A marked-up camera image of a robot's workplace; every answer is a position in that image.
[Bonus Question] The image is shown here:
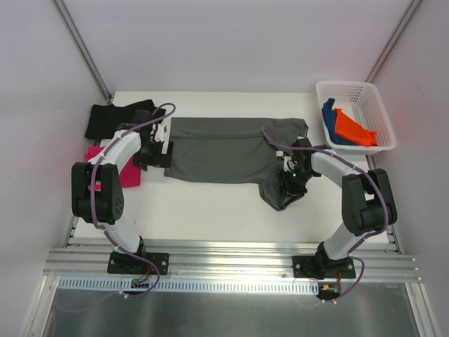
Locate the grey t shirt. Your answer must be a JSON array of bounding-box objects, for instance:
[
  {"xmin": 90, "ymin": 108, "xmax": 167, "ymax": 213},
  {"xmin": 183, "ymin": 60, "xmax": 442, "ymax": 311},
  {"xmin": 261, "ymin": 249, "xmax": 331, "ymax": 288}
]
[{"xmin": 164, "ymin": 117, "xmax": 308, "ymax": 211}]

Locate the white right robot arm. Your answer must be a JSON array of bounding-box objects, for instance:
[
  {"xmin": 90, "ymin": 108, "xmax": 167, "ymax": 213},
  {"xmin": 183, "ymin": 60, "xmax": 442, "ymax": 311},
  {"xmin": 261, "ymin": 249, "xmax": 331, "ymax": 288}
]
[{"xmin": 278, "ymin": 138, "xmax": 397, "ymax": 280}]

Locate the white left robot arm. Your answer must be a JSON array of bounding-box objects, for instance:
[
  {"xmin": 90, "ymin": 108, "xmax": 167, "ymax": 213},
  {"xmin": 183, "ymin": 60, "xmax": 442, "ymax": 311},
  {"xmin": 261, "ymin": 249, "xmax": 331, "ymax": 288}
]
[{"xmin": 71, "ymin": 103, "xmax": 176, "ymax": 275}]

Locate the pink folded t shirt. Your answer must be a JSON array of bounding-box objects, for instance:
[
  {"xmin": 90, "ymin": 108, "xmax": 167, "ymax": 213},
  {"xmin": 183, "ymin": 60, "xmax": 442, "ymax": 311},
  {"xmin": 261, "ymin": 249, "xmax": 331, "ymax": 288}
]
[{"xmin": 84, "ymin": 146, "xmax": 141, "ymax": 188}]

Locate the black folded t shirt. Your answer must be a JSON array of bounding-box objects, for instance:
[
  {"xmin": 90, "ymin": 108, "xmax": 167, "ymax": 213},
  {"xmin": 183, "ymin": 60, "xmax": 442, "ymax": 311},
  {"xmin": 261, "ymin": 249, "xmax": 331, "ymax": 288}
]
[{"xmin": 85, "ymin": 100, "xmax": 166, "ymax": 140}]

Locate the orange t shirt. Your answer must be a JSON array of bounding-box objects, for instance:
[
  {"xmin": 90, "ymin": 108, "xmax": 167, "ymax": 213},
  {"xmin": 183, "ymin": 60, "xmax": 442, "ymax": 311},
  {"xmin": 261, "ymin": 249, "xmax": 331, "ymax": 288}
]
[{"xmin": 333, "ymin": 108, "xmax": 378, "ymax": 147}]

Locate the blue t shirt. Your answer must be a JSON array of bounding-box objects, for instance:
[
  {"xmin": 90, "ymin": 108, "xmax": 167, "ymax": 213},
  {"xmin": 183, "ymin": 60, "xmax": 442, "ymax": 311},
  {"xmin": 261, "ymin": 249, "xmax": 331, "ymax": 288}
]
[{"xmin": 321, "ymin": 98, "xmax": 356, "ymax": 146}]

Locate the white plastic basket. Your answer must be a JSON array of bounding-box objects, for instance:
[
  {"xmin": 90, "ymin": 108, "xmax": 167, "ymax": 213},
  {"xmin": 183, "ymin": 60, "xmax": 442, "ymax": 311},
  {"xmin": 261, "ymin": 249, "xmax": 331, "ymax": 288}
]
[{"xmin": 316, "ymin": 80, "xmax": 396, "ymax": 155}]

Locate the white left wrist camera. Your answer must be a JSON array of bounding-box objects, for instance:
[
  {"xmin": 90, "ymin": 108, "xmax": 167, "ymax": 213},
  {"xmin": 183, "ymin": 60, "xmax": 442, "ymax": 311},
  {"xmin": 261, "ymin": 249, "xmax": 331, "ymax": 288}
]
[{"xmin": 154, "ymin": 120, "xmax": 170, "ymax": 142}]

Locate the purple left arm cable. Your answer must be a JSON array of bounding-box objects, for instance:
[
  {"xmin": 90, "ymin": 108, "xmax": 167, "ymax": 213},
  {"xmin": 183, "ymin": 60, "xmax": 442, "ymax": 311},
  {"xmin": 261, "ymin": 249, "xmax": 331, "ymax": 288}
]
[{"xmin": 52, "ymin": 102, "xmax": 177, "ymax": 313}]

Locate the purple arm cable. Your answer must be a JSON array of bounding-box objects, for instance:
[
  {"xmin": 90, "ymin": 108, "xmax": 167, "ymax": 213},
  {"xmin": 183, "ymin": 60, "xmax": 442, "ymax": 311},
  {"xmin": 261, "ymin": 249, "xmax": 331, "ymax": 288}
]
[
  {"xmin": 52, "ymin": 102, "xmax": 177, "ymax": 313},
  {"xmin": 261, "ymin": 124, "xmax": 393, "ymax": 305}
]

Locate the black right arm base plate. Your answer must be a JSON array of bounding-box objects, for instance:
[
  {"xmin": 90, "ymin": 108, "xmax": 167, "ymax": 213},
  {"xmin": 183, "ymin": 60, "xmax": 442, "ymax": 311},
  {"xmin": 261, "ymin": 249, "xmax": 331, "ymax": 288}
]
[{"xmin": 292, "ymin": 253, "xmax": 356, "ymax": 280}]

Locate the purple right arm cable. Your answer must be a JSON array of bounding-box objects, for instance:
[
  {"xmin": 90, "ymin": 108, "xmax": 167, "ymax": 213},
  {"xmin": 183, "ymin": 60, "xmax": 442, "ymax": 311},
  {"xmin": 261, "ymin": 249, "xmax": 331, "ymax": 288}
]
[{"xmin": 261, "ymin": 124, "xmax": 393, "ymax": 305}]

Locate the aluminium mounting rail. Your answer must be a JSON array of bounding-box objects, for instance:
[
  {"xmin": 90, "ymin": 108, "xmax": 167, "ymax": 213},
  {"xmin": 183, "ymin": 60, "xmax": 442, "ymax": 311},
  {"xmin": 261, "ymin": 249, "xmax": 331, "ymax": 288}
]
[{"xmin": 43, "ymin": 238, "xmax": 424, "ymax": 283}]

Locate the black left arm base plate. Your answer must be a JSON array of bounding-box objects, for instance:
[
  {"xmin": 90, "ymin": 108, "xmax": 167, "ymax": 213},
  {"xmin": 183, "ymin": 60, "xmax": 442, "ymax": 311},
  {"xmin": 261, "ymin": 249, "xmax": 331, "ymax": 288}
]
[{"xmin": 107, "ymin": 252, "xmax": 170, "ymax": 275}]

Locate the white slotted cable duct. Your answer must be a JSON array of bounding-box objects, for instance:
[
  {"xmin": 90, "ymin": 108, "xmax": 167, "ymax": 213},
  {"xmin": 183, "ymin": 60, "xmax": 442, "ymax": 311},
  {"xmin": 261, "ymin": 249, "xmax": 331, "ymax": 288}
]
[{"xmin": 58, "ymin": 277, "xmax": 319, "ymax": 296}]

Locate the left aluminium corner post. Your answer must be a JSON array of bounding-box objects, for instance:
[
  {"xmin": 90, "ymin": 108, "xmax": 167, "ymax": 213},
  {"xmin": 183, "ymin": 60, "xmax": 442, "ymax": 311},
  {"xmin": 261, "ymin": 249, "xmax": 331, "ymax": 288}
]
[{"xmin": 51, "ymin": 0, "xmax": 113, "ymax": 102}]

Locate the aluminium corner post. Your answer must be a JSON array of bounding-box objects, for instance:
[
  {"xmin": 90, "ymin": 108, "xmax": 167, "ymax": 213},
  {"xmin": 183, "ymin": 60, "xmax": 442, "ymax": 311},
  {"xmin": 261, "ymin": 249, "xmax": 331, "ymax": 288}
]
[
  {"xmin": 51, "ymin": 0, "xmax": 113, "ymax": 102},
  {"xmin": 365, "ymin": 0, "xmax": 424, "ymax": 84}
]

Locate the right aluminium corner post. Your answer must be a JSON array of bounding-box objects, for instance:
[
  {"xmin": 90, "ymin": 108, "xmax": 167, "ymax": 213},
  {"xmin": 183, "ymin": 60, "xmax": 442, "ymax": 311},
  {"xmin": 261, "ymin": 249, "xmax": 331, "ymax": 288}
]
[{"xmin": 365, "ymin": 0, "xmax": 424, "ymax": 84}]

